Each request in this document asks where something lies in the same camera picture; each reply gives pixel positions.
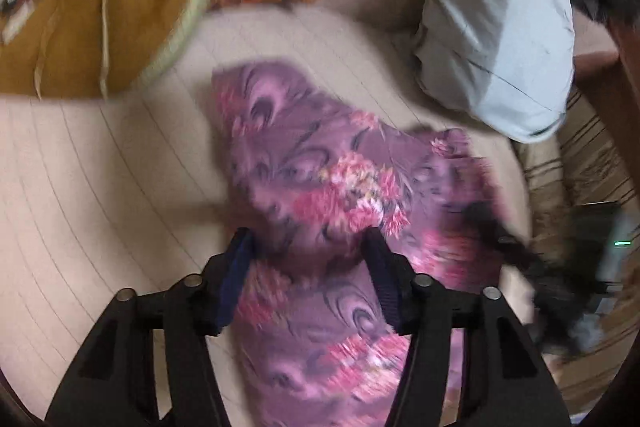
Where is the brown wooden furniture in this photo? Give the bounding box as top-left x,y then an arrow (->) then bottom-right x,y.
570,14 -> 640,148

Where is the purple floral garment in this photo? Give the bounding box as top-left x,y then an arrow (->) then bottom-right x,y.
210,59 -> 517,427

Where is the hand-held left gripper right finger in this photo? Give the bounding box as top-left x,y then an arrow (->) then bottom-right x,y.
360,227 -> 574,427

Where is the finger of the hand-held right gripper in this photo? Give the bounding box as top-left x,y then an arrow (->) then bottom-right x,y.
462,201 -> 540,279

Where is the pink bed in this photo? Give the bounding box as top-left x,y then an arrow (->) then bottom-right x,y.
0,0 -> 537,427

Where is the beige striped cloth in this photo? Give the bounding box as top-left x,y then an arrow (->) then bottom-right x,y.
515,87 -> 640,408

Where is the light blue pillow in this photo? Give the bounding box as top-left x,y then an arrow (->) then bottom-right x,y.
412,0 -> 576,144

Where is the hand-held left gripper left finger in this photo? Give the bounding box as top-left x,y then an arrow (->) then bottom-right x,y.
45,227 -> 256,427

